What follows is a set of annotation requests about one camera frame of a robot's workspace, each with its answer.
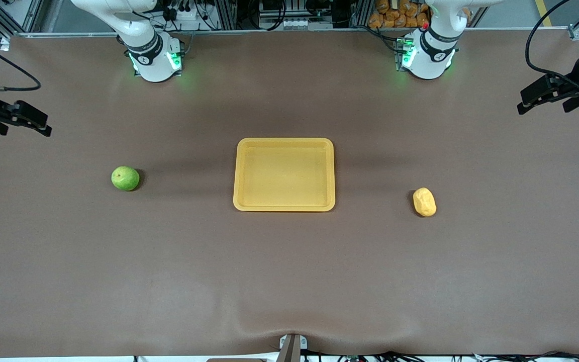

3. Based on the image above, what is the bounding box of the yellow plastic tray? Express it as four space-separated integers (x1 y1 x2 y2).
233 137 336 212

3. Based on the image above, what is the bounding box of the bag of orange buns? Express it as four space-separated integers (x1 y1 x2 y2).
368 0 432 29

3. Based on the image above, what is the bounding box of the table cover mat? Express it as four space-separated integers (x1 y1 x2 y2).
0 28 579 358

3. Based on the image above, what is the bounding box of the yellow potato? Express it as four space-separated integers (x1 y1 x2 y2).
413 188 437 217

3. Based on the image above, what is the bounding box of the white power strip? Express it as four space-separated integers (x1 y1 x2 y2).
166 3 206 23

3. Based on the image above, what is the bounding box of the black equipment rack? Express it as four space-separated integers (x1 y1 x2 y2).
237 0 360 31

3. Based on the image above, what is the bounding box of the metal table clamp bracket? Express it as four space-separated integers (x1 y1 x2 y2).
277 334 308 362

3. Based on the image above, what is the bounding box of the green apple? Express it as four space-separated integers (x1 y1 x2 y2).
111 166 140 192

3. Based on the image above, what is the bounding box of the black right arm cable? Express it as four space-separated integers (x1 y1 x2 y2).
0 31 42 93

